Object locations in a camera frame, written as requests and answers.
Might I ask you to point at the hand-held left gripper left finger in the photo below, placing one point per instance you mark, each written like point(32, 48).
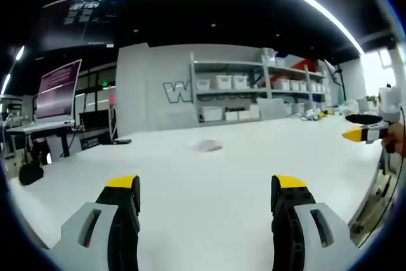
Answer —
point(95, 229)

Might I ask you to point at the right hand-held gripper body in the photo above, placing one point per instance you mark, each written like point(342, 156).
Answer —
point(389, 106)

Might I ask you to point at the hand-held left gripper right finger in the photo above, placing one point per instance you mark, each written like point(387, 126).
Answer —
point(312, 229)

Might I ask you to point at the clear resealable bag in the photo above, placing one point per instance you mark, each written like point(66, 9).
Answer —
point(206, 146)

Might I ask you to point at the black bag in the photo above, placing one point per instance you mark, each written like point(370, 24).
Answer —
point(30, 173)

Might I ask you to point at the person's right hand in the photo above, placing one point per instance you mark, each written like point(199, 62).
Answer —
point(395, 139)

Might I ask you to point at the black tripod stand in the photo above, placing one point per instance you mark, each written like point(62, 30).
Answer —
point(339, 77)

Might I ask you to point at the white storage bin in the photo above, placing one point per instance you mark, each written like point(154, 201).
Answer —
point(281, 84)
point(212, 113)
point(240, 82)
point(224, 82)

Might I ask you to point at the grey metal shelving unit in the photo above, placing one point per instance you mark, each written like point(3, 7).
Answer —
point(257, 90)

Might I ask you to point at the grey standing desk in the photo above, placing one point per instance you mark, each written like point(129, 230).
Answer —
point(38, 137)

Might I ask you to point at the pink hanging cloth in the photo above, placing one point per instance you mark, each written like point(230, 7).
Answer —
point(111, 98)

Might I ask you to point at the large display screen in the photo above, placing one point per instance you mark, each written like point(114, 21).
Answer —
point(57, 90)

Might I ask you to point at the overhead hanging screen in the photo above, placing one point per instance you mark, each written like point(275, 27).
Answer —
point(83, 20)

